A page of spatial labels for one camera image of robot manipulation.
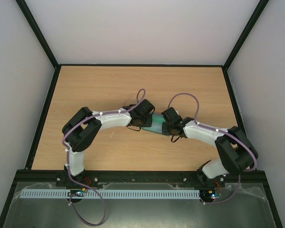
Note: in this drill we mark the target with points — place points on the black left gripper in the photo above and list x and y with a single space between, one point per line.
148 123

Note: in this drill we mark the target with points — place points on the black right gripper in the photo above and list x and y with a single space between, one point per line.
166 127

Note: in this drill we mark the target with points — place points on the grey-green glasses case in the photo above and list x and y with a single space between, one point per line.
156 126

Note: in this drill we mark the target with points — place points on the pink sunglasses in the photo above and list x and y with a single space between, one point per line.
132 100

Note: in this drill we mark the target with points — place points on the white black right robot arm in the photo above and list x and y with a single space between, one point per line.
236 153

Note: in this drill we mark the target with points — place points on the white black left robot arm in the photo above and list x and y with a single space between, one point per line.
80 131

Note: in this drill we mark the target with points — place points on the black front mounting rail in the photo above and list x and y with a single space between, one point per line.
187 179

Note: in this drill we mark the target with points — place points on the light blue slotted cable duct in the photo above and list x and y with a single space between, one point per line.
110 194

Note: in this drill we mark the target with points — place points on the black frame corner post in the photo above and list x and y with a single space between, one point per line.
245 33

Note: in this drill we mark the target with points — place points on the black left rear frame post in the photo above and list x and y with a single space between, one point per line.
37 31

